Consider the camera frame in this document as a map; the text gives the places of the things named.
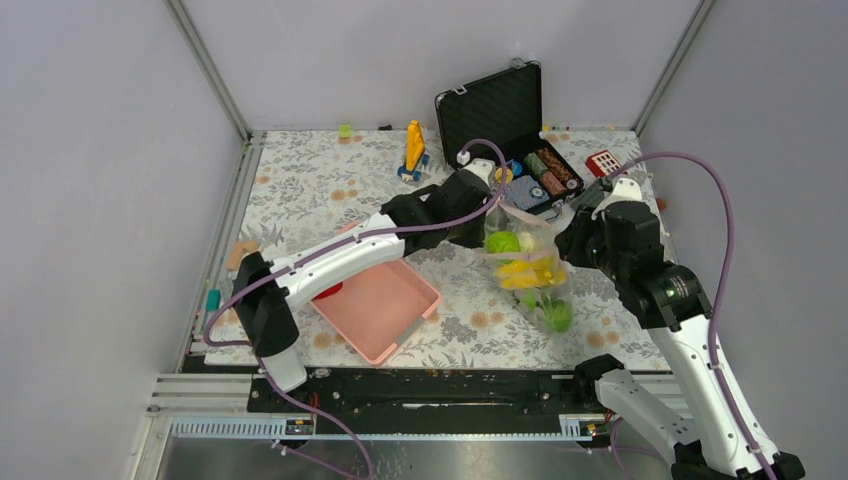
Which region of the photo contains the dark green watermelon ball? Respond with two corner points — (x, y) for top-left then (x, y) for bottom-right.
(521, 290), (541, 312)

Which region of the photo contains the pink plastic basket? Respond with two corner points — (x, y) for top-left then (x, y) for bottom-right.
(311, 260), (442, 366)

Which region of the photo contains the green pepper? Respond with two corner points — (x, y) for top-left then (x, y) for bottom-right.
(484, 231), (521, 254)

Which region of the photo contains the clear zip top bag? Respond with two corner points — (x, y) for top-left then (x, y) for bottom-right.
(479, 201), (574, 333)

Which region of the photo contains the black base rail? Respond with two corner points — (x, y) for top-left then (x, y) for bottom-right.
(247, 367), (613, 437)

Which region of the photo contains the yellow toy block vehicle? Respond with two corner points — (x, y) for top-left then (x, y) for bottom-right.
(397, 120), (430, 182)

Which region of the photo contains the red toy block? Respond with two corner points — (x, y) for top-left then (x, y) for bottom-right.
(585, 150), (622, 178)

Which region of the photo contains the red bell pepper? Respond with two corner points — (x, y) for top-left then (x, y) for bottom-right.
(313, 282), (344, 301)

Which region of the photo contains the grey studded building plate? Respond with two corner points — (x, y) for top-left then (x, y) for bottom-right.
(569, 177), (612, 212)

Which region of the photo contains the light green round fruit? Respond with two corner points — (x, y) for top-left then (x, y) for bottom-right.
(544, 299), (573, 332)

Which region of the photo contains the tan wooden block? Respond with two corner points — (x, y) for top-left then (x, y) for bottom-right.
(225, 240), (260, 271)

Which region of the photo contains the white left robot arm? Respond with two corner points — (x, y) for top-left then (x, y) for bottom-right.
(221, 159), (503, 411)

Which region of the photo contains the yellow banana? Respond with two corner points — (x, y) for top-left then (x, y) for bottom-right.
(494, 257), (568, 290)

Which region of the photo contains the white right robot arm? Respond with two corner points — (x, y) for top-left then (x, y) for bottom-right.
(555, 177), (805, 479)

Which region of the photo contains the black poker chip case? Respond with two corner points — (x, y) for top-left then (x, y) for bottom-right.
(435, 59), (585, 214)

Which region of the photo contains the green cabbage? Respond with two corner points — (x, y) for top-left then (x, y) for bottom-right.
(516, 231), (539, 253)

